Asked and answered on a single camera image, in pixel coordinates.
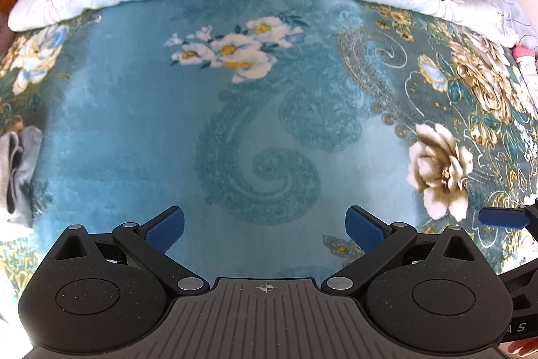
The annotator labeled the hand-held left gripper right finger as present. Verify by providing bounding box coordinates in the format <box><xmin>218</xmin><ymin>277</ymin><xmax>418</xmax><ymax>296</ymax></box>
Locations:
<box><xmin>320</xmin><ymin>205</ymin><xmax>476</xmax><ymax>296</ymax></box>

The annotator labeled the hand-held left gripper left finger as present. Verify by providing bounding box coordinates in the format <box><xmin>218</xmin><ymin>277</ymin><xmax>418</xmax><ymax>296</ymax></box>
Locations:
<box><xmin>54</xmin><ymin>205</ymin><xmax>211</xmax><ymax>296</ymax></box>

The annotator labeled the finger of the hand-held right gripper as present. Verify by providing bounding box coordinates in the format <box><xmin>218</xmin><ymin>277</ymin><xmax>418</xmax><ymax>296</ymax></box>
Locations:
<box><xmin>478</xmin><ymin>199</ymin><xmax>538</xmax><ymax>234</ymax></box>

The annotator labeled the person's right hand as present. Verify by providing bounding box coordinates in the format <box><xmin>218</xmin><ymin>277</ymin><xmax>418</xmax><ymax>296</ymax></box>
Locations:
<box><xmin>506</xmin><ymin>339</ymin><xmax>538</xmax><ymax>359</ymax></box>

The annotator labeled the teal floral blanket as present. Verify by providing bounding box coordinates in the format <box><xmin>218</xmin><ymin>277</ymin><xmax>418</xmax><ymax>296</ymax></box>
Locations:
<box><xmin>0</xmin><ymin>0</ymin><xmax>538</xmax><ymax>301</ymax></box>

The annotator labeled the grey folded cloth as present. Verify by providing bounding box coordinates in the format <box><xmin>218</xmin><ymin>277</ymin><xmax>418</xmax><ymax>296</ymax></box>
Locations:
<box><xmin>0</xmin><ymin>127</ymin><xmax>45</xmax><ymax>229</ymax></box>

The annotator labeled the pink and white cloth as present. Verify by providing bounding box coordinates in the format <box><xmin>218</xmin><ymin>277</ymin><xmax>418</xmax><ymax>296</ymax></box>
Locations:
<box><xmin>513</xmin><ymin>43</ymin><xmax>538</xmax><ymax>85</ymax></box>

